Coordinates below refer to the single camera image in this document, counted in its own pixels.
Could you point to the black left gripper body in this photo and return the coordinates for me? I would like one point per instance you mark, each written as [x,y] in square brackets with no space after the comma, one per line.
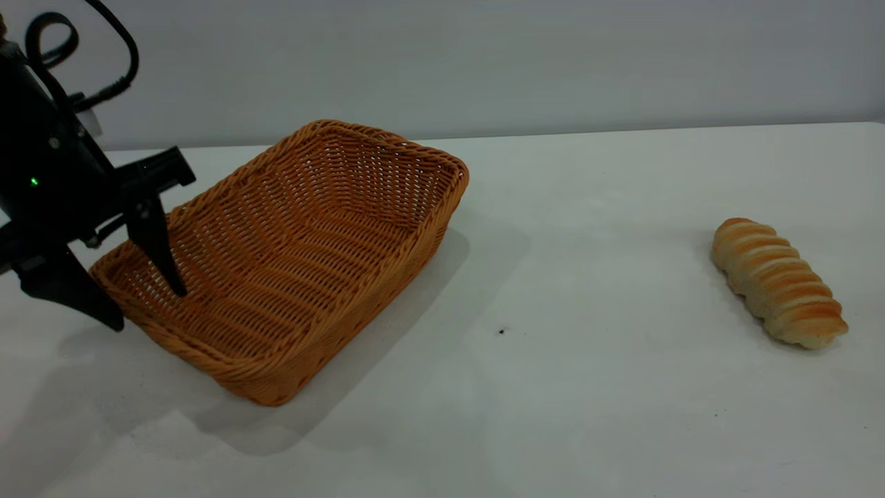
[48,173]

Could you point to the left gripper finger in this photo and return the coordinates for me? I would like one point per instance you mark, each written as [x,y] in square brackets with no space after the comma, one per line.
[66,287]
[157,242]

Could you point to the orange woven wicker basket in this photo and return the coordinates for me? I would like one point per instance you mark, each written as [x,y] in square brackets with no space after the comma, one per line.
[304,263]

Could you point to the ridged long bread loaf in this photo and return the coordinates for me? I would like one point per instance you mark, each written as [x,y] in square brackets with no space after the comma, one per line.
[778,280]

